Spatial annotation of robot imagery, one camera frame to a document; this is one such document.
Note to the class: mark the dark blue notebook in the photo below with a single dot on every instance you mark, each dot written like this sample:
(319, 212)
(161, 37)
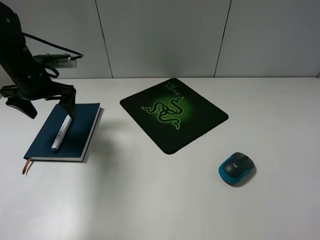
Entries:
(76, 141)

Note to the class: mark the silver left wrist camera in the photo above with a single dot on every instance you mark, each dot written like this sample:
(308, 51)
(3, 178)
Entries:
(58, 61)

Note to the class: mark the black green mouse pad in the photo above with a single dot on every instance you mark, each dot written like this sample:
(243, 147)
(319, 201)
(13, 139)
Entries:
(172, 114)

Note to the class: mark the white marker pen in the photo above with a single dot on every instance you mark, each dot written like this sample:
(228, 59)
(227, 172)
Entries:
(61, 134)

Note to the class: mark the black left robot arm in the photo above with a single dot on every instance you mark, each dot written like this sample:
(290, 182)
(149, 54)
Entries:
(14, 54)

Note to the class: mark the black blue computer mouse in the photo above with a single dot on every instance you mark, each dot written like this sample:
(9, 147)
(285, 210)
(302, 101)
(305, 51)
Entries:
(235, 168)

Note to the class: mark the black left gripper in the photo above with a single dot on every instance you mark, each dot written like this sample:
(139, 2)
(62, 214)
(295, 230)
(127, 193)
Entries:
(34, 86)

